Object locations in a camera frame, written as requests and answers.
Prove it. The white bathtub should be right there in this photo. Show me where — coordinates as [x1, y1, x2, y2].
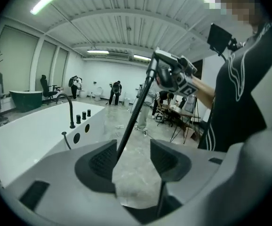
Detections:
[0, 101, 106, 188]

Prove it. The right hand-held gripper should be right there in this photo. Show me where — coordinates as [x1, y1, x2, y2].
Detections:
[153, 49, 198, 97]

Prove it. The cardboard box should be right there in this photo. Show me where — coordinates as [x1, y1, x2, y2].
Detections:
[186, 127, 199, 141]

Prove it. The black office chair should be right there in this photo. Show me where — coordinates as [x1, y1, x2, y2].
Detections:
[40, 74, 59, 105]

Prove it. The person's right forearm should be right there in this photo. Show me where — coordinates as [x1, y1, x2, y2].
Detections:
[192, 76, 216, 109]

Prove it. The black monitor on mount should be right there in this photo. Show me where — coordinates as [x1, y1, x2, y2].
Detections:
[207, 23, 245, 61]

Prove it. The ceiling air conditioner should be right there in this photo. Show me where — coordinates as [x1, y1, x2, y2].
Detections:
[107, 52, 130, 61]

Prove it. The long ceiling tube light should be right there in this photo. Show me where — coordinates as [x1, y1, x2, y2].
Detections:
[30, 0, 66, 16]

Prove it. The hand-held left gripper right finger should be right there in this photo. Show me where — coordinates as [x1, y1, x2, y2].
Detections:
[150, 139, 192, 182]

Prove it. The black shower hose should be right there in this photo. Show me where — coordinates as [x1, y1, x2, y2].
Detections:
[64, 76, 151, 161]

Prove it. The black shirt with white lines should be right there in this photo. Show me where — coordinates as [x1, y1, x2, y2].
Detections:
[198, 20, 272, 153]

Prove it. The dark green bathtub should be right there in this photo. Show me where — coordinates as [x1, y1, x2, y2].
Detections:
[9, 90, 43, 113]

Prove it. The black curved bathtub faucet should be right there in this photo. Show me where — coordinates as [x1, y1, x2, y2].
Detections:
[56, 93, 76, 129]

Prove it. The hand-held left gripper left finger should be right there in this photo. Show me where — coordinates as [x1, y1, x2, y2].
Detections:
[74, 139, 118, 193]

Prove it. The large grey window blind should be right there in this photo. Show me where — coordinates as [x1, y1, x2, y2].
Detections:
[0, 25, 40, 97]

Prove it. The wooden table with black legs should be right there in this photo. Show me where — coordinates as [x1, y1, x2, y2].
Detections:
[156, 103, 201, 144]

